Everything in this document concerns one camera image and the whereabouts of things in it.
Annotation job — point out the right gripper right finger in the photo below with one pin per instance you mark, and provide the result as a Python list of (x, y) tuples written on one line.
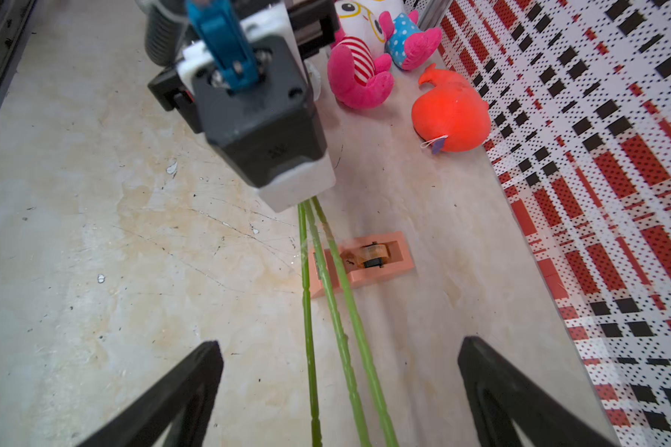
[(504, 402)]

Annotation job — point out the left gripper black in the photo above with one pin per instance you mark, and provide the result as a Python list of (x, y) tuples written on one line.
[(235, 72)]

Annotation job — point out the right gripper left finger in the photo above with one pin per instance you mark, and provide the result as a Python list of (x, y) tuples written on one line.
[(178, 406)]

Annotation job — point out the artificial flower bouquet green stems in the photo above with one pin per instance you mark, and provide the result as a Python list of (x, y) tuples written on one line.
[(313, 224)]

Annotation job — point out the clear tape roll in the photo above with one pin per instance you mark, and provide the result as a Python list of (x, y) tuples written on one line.
[(373, 255)]

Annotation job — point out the pink tape dispenser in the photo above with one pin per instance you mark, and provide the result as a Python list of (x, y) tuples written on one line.
[(400, 263)]

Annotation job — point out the white fish plush pink fins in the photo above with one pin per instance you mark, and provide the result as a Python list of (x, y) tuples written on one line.
[(359, 69)]

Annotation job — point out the white fish plush blue fins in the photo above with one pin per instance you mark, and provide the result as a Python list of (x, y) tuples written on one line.
[(408, 46)]

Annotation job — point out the red whale plush toy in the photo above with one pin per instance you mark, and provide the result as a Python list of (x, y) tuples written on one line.
[(452, 116)]

